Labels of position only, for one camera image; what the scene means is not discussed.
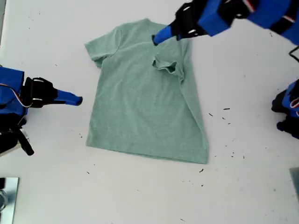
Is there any green t-shirt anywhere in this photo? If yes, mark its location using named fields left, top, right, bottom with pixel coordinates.
left=84, top=18, right=209, bottom=164

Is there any steel plate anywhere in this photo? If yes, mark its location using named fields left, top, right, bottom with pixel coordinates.
left=0, top=176, right=20, bottom=224

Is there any red white black servo wire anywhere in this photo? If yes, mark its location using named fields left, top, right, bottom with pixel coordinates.
left=242, top=0, right=256, bottom=12
left=0, top=83, right=31, bottom=109

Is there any black camera stalk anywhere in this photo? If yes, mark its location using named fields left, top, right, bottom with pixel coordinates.
left=17, top=127, right=35, bottom=156

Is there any black camera box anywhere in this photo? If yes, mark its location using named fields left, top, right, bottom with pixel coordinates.
left=0, top=130, right=21, bottom=157

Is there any black camera cable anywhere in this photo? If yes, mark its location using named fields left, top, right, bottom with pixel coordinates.
left=289, top=45, right=299, bottom=63

